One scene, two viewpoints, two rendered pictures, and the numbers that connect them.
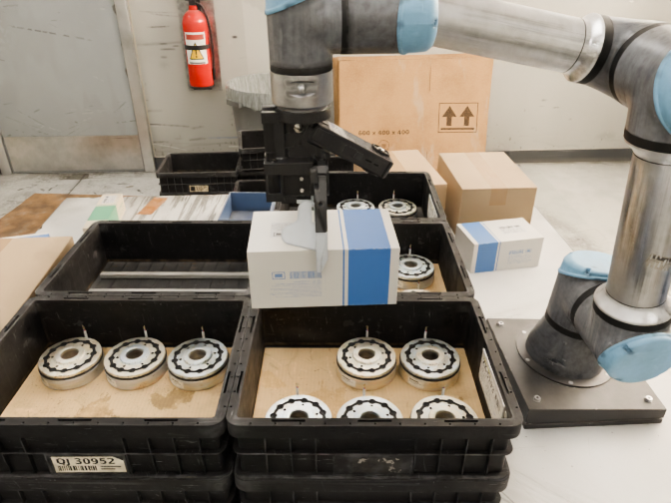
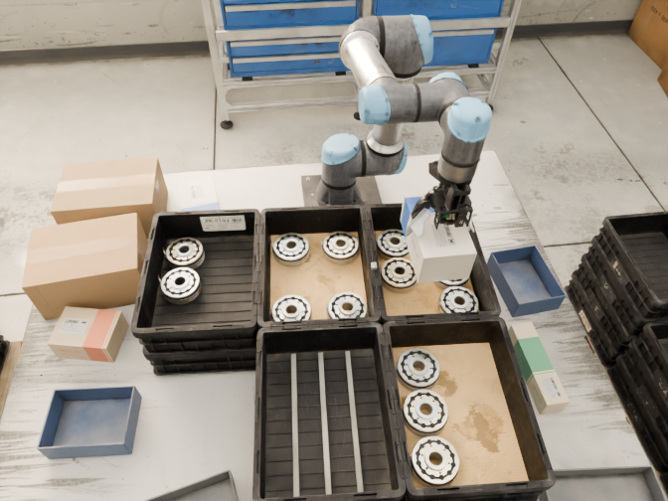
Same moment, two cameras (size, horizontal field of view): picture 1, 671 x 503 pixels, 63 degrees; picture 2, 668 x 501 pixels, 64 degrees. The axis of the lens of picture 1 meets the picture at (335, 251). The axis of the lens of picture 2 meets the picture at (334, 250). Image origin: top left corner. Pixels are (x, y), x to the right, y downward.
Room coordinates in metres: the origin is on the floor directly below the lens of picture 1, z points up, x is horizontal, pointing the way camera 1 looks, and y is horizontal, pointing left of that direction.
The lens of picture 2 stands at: (0.99, 0.83, 2.02)
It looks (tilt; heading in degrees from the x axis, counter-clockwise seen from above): 50 degrees down; 265
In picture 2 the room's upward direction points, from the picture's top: 1 degrees clockwise
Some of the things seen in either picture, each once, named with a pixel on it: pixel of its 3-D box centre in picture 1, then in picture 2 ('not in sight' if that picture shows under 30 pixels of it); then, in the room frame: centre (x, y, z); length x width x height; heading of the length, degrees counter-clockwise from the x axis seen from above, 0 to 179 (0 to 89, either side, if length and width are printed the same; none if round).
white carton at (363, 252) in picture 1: (323, 255); (435, 235); (0.68, 0.02, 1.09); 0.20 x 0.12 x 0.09; 93
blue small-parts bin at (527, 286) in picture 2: not in sight; (524, 279); (0.33, -0.10, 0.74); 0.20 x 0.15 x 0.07; 98
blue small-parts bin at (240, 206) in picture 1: (249, 215); (91, 420); (1.53, 0.27, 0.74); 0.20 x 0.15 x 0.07; 179
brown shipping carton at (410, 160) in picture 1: (395, 191); (91, 264); (1.62, -0.19, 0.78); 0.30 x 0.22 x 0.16; 10
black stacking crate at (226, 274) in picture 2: (356, 216); (205, 278); (1.26, -0.06, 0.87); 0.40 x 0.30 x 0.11; 90
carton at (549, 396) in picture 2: not in sight; (535, 366); (0.38, 0.19, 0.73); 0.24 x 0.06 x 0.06; 95
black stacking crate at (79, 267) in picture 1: (169, 279); (324, 415); (0.96, 0.35, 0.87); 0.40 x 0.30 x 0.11; 90
